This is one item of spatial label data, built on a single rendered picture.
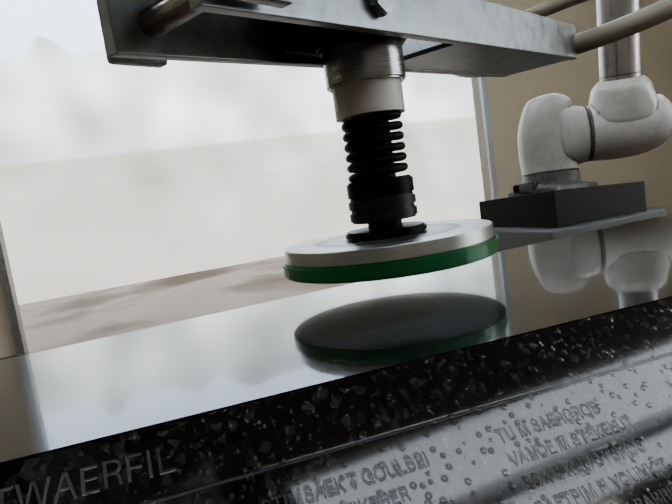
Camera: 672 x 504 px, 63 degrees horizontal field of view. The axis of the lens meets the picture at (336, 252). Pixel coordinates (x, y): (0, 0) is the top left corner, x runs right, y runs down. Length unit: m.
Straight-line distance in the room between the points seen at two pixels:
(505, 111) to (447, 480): 6.43
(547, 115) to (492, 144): 4.82
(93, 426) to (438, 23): 0.46
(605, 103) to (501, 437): 1.40
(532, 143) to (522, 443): 1.35
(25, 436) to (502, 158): 6.38
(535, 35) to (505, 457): 0.59
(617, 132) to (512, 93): 5.15
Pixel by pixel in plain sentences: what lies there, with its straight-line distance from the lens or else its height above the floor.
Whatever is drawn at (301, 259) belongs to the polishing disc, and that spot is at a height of 0.92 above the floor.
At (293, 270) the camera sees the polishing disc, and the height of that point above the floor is 0.91.
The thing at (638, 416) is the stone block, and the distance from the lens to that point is 0.39.
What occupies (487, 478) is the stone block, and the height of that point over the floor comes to 0.81.
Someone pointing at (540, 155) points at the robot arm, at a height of 0.98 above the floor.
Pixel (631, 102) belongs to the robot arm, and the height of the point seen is 1.09.
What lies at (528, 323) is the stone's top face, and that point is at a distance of 0.41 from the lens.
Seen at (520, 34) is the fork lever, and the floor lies 1.13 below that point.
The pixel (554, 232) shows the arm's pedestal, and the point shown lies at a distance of 1.44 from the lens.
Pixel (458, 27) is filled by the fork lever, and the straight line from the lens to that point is 0.63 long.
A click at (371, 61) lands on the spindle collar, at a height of 1.09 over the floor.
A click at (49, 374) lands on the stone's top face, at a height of 0.87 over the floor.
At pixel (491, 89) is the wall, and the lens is 6.62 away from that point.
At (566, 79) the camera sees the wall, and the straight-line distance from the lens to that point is 7.34.
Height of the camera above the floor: 0.98
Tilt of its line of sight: 7 degrees down
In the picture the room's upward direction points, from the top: 8 degrees counter-clockwise
